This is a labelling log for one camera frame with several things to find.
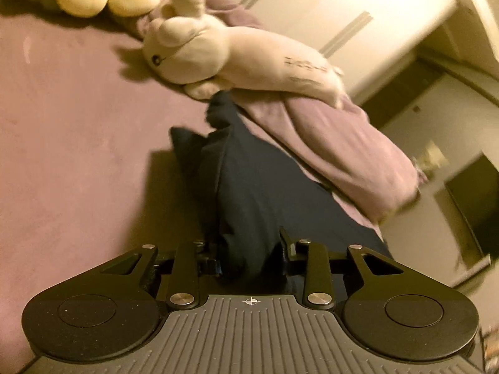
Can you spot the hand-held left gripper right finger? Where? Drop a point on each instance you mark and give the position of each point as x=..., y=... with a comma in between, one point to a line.
x=317, y=272

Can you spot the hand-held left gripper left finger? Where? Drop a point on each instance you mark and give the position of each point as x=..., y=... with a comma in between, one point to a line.
x=183, y=272

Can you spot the dark navy zip jacket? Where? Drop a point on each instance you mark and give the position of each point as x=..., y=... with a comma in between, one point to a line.
x=253, y=187

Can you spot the pink duvet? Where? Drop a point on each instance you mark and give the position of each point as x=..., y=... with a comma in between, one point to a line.
x=343, y=144

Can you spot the wrapped flower bouquet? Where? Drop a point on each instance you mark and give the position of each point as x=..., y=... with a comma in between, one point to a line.
x=430, y=159

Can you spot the long white rabbit plush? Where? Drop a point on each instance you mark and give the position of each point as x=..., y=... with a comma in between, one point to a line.
x=218, y=50

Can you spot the white wardrobe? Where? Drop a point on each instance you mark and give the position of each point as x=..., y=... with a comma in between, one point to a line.
x=331, y=11

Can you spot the wall television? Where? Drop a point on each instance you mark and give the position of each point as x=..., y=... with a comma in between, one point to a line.
x=469, y=210

